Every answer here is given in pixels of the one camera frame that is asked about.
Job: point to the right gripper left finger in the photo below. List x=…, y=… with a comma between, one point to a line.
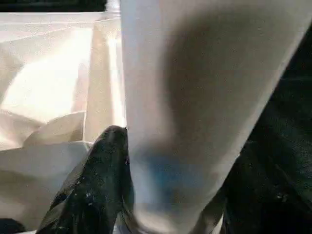
x=97, y=185

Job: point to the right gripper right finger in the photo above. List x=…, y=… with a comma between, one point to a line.
x=263, y=200

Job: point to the white plastic table top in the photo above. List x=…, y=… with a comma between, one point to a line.
x=48, y=85

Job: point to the white plastic table leg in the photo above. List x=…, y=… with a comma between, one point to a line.
x=195, y=85

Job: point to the black work mat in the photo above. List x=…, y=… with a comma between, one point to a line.
x=297, y=97

